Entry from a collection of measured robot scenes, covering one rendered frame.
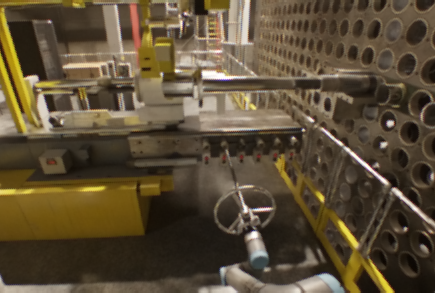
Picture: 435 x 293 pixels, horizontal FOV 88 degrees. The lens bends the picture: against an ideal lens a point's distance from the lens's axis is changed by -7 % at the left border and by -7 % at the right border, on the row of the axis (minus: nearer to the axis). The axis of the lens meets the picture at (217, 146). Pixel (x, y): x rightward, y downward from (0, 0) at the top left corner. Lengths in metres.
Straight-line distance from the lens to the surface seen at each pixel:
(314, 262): 2.50
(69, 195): 2.47
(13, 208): 2.83
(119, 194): 2.32
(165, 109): 2.20
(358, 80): 2.86
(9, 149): 3.01
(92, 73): 7.87
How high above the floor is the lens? 1.89
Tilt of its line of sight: 28 degrees down
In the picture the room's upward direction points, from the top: 1 degrees clockwise
